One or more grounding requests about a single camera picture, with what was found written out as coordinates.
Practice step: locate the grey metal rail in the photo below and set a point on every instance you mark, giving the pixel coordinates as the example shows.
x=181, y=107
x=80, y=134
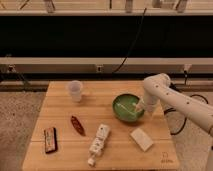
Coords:
x=106, y=65

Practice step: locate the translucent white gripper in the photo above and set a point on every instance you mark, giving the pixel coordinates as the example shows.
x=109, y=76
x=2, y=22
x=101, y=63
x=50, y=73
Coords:
x=140, y=105

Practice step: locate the white squeeze tube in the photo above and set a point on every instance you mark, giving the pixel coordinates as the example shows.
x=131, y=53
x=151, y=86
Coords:
x=98, y=143

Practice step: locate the wooden board table top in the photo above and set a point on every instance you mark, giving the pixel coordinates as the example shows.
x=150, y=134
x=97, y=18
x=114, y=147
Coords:
x=77, y=123

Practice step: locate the clear plastic cup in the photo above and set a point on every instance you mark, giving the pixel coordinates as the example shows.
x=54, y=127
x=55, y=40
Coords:
x=75, y=90

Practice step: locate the green ceramic bowl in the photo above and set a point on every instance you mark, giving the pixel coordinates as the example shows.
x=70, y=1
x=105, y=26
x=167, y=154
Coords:
x=124, y=108

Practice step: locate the brown chocolate bar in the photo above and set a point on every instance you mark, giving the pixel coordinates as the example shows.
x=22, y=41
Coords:
x=50, y=140

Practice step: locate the white rectangular sponge block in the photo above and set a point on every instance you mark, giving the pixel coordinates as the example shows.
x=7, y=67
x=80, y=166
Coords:
x=142, y=139

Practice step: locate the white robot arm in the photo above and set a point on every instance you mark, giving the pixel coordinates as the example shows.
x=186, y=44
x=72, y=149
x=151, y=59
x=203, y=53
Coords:
x=157, y=88

